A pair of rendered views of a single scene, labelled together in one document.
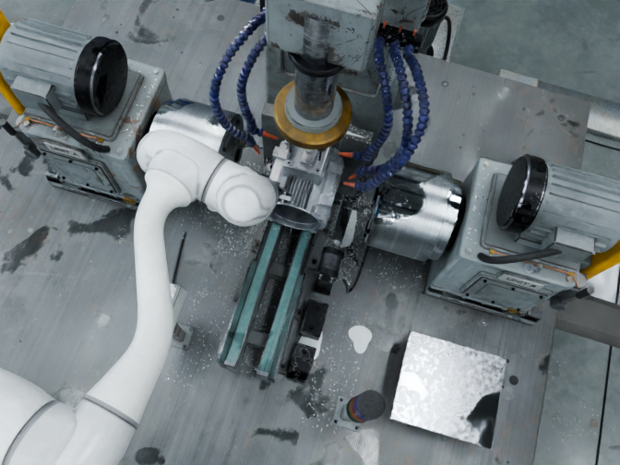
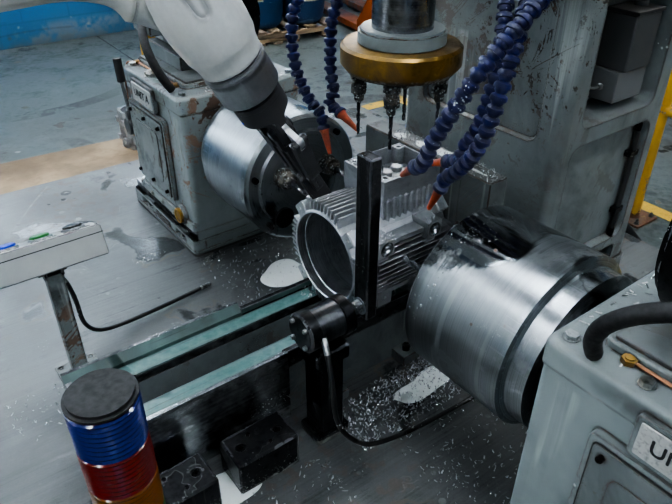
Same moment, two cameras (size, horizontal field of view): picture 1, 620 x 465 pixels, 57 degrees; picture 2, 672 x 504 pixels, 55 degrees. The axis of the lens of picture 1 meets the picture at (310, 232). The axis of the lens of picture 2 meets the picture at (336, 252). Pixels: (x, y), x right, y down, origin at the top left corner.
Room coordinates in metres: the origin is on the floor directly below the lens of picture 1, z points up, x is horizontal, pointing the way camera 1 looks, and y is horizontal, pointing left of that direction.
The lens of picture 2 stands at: (-0.03, -0.58, 1.59)
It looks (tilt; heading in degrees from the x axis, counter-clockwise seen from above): 33 degrees down; 45
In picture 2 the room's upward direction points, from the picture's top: straight up
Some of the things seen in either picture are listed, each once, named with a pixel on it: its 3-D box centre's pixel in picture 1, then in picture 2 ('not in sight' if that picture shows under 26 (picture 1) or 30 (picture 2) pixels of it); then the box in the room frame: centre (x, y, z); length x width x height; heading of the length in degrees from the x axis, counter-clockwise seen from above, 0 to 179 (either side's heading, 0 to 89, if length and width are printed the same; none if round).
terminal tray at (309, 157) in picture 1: (307, 157); (391, 181); (0.71, 0.04, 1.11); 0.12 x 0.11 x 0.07; 172
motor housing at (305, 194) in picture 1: (302, 184); (370, 237); (0.67, 0.04, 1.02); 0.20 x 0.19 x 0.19; 172
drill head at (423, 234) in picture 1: (420, 212); (533, 325); (0.63, -0.29, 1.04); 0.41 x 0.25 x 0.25; 82
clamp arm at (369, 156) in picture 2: (341, 224); (366, 240); (0.53, -0.08, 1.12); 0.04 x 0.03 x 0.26; 172
